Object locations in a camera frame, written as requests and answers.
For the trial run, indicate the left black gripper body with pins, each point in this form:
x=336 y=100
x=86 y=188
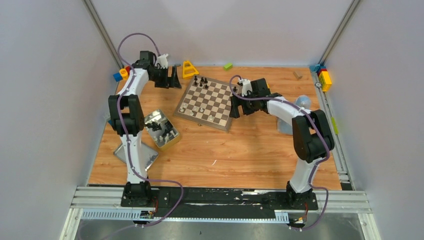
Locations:
x=170 y=78

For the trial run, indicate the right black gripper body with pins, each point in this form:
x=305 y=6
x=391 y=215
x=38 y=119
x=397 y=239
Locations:
x=249 y=107

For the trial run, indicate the wooden chess board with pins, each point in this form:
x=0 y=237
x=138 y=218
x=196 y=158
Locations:
x=206 y=101

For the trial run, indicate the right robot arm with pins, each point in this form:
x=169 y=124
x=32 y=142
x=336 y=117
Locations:
x=312 y=136

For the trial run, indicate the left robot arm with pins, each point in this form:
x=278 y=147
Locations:
x=128 y=120

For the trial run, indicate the yellow triangle toy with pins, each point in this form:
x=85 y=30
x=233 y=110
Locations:
x=188 y=70

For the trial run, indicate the colourful round blocks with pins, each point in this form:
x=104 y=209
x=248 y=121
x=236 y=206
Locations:
x=123 y=74

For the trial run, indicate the green block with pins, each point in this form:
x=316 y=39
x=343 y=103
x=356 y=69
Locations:
x=228 y=66

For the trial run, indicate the brown wooden block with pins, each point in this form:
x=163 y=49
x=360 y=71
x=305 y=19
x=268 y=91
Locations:
x=298 y=75

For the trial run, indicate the gold metal tin box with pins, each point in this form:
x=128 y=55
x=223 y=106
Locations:
x=161 y=130

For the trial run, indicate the stacked colourful bricks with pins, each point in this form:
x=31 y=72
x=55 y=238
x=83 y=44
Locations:
x=323 y=76

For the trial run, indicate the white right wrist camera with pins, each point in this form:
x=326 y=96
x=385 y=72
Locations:
x=246 y=87

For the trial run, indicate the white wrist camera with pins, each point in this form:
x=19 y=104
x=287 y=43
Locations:
x=162 y=61
x=246 y=87

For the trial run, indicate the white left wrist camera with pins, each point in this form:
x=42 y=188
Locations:
x=162 y=61

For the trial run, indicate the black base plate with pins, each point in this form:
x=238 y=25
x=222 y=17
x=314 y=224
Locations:
x=216 y=203

